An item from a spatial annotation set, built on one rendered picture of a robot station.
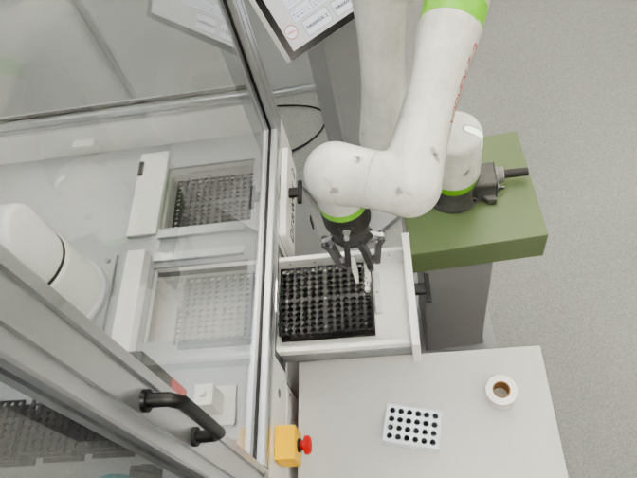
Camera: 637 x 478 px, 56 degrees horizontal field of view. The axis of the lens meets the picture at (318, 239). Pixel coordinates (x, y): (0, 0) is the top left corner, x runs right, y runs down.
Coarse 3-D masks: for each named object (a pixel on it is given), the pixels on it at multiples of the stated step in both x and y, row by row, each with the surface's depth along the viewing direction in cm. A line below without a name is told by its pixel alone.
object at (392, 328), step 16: (304, 256) 150; (320, 256) 150; (352, 256) 149; (384, 256) 149; (400, 256) 149; (384, 272) 151; (400, 272) 150; (384, 288) 148; (400, 288) 148; (384, 304) 146; (400, 304) 145; (384, 320) 144; (400, 320) 143; (368, 336) 143; (384, 336) 142; (400, 336) 141; (288, 352) 138; (304, 352) 138; (320, 352) 138; (336, 352) 138; (352, 352) 138; (368, 352) 138; (384, 352) 138; (400, 352) 138
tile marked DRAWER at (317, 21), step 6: (324, 6) 180; (318, 12) 180; (324, 12) 180; (306, 18) 179; (312, 18) 179; (318, 18) 180; (324, 18) 181; (330, 18) 181; (306, 24) 179; (312, 24) 180; (318, 24) 180; (324, 24) 181; (306, 30) 179; (312, 30) 180
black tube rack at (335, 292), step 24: (360, 264) 146; (288, 288) 146; (312, 288) 145; (336, 288) 147; (360, 288) 142; (288, 312) 142; (312, 312) 142; (336, 312) 141; (360, 312) 139; (288, 336) 140; (312, 336) 141; (336, 336) 140; (360, 336) 140
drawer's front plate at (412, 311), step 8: (408, 232) 145; (408, 240) 144; (408, 248) 142; (408, 256) 141; (408, 264) 140; (408, 272) 139; (408, 280) 138; (408, 288) 137; (408, 296) 136; (416, 312) 134; (416, 320) 133; (416, 328) 132; (416, 336) 131; (416, 344) 130; (416, 352) 133; (416, 360) 138
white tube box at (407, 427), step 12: (396, 408) 137; (408, 408) 136; (420, 408) 135; (396, 420) 135; (408, 420) 137; (420, 420) 134; (432, 420) 134; (384, 432) 134; (396, 432) 134; (408, 432) 133; (420, 432) 133; (432, 432) 134; (384, 444) 136; (396, 444) 134; (408, 444) 132; (420, 444) 132; (432, 444) 134
